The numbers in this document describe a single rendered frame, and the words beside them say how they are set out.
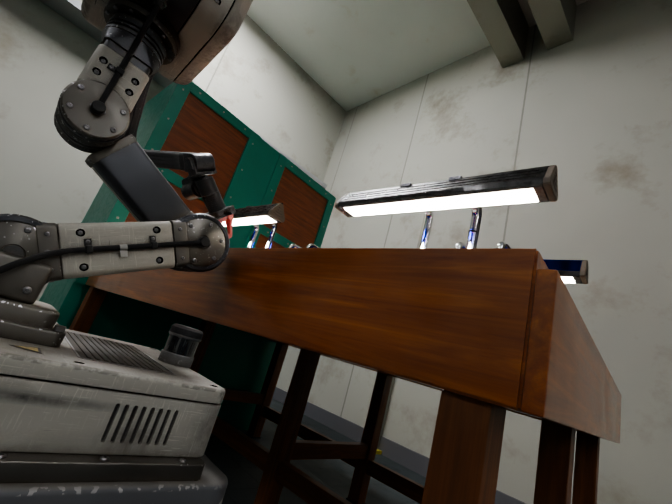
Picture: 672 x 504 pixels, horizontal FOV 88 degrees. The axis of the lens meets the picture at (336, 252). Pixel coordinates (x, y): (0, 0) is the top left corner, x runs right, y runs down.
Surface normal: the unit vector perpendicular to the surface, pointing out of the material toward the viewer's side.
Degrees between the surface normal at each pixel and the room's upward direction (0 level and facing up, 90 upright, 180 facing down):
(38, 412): 91
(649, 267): 90
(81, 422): 90
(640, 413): 90
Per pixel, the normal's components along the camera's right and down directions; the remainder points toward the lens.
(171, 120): 0.73, 0.01
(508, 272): -0.62, -0.40
